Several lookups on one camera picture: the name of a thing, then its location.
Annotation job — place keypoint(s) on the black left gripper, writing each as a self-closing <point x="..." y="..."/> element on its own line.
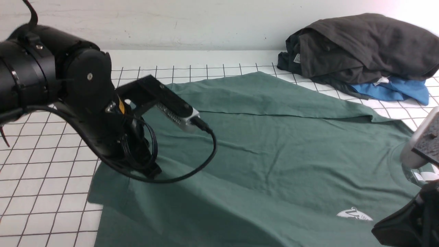
<point x="115" y="136"/>

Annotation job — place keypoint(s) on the green long-sleeve top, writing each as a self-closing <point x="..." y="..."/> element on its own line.
<point x="293" y="168"/>

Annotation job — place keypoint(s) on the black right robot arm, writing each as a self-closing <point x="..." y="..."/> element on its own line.
<point x="414" y="225"/>

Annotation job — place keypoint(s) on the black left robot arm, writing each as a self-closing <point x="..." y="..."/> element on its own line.
<point x="45" y="66"/>

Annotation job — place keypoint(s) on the white grid-pattern table cloth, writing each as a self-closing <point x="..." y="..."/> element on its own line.
<point x="47" y="170"/>

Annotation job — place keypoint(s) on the dark grey crumpled garment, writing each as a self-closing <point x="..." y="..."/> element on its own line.
<point x="360" y="49"/>

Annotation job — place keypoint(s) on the blue crumpled garment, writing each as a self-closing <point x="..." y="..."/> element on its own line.
<point x="394" y="89"/>

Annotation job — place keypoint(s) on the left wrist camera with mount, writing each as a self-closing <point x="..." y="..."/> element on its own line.
<point x="147" y="92"/>

